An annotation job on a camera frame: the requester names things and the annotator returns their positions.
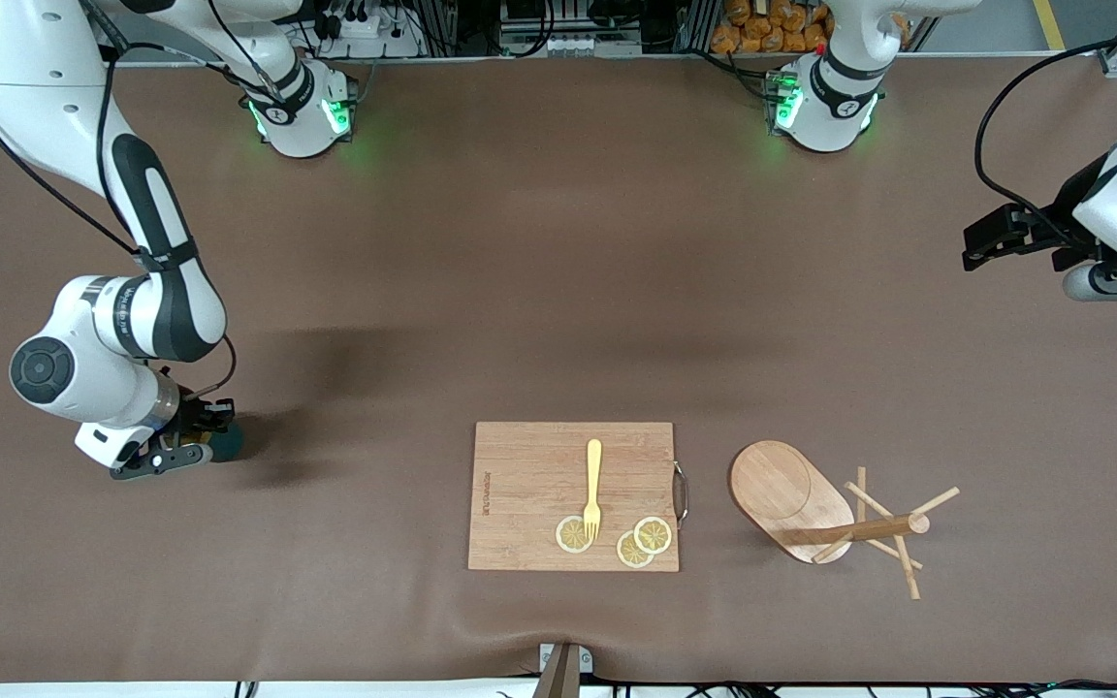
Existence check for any wooden cup rack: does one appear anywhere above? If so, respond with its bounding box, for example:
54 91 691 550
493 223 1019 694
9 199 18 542
729 439 961 600

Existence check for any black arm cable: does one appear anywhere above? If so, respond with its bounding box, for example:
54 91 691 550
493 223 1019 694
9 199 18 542
0 0 273 400
973 27 1117 248

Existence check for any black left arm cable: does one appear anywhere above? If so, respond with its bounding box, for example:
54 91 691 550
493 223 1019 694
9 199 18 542
973 27 1117 248

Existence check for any orange snack packets bag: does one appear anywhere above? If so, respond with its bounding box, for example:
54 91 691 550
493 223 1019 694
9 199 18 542
711 0 836 55

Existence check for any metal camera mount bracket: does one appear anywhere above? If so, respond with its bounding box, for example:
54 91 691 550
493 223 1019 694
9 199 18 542
531 643 594 698

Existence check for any brown table mat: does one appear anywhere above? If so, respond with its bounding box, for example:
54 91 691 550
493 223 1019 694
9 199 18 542
0 53 1117 684

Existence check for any white power strip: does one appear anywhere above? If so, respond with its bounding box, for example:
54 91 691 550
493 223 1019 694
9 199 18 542
311 0 424 59

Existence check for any yellow plastic fork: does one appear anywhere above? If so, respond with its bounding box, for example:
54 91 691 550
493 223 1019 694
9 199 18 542
583 438 604 544

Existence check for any dark teal cup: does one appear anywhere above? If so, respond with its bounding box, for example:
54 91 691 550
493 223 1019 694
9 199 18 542
180 419 246 463

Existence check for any bamboo cutting board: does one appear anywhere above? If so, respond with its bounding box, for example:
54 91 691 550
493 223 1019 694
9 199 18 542
467 421 690 573

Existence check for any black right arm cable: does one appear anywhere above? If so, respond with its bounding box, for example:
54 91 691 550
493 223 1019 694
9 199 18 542
0 0 273 400

